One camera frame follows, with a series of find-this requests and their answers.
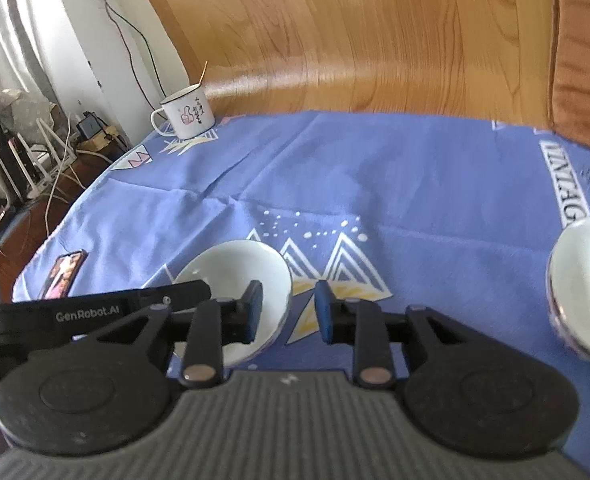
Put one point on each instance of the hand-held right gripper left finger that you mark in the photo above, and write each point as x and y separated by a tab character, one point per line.
255	312

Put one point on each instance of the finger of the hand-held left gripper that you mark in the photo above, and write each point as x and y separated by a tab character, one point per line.
180	292

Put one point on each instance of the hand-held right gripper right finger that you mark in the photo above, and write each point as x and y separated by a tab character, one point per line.
324	312

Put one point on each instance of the smartphone with lit screen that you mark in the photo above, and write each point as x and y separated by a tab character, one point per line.
65	272

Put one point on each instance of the blue printed tablecloth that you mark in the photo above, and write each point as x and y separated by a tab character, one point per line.
375	185

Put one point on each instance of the white router with antennas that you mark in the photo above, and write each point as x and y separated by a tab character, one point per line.
42	160

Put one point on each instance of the white enamel mug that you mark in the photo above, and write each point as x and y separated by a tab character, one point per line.
187	112

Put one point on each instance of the black power adapter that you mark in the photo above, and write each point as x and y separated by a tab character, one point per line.
91	126

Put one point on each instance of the grey crumpled cloth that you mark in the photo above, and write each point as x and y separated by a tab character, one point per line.
20	105

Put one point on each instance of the golden spoon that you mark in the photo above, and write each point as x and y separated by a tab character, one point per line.
203	74

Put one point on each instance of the white ribbed curtain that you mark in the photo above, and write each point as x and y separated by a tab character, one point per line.
5	20

